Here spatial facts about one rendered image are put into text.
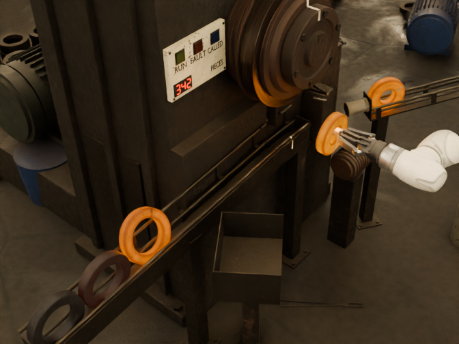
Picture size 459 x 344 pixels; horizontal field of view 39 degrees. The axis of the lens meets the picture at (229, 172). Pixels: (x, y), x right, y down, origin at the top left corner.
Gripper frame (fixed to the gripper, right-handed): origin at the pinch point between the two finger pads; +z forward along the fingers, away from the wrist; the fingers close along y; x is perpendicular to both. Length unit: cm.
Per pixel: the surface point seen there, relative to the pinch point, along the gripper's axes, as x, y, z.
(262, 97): 13.1, -16.0, 19.2
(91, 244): -81, -48, 87
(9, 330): -88, -98, 81
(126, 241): -11, -76, 24
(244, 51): 30.7, -19.9, 24.2
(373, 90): -10.1, 44.6, 8.2
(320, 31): 32.4, 3.8, 11.7
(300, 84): 17.2, -6.6, 10.9
